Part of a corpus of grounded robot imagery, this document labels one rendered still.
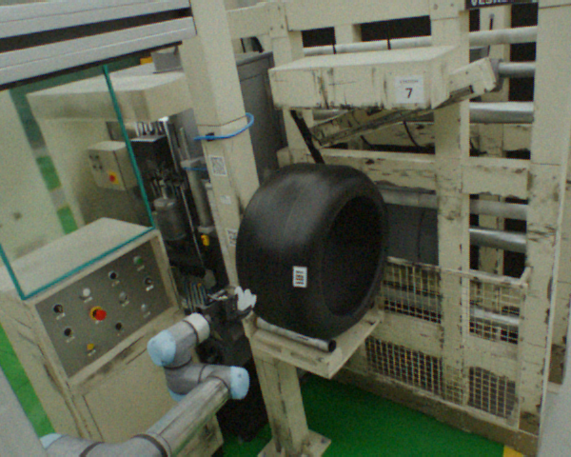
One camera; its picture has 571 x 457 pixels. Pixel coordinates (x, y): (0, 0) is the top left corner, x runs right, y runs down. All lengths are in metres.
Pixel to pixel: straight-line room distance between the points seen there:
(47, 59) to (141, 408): 1.89
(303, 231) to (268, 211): 0.14
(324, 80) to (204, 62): 0.40
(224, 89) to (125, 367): 1.12
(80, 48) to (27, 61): 0.05
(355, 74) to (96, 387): 1.43
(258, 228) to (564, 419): 1.86
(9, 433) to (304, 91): 1.57
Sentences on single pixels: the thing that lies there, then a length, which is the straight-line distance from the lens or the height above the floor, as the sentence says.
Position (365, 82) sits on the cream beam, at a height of 1.73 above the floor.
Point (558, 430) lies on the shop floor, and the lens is 2.77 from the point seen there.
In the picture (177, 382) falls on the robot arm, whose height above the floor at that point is 1.19.
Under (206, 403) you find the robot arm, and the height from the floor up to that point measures 1.24.
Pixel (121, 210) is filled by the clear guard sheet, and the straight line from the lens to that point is 1.91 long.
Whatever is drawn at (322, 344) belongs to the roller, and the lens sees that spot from 1.74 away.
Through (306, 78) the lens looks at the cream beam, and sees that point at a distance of 1.74.
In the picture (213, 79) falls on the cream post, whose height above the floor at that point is 1.80.
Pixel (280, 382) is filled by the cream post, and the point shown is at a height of 0.52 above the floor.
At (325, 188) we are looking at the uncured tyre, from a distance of 1.51.
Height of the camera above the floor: 2.00
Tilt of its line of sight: 25 degrees down
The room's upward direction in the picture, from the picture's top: 10 degrees counter-clockwise
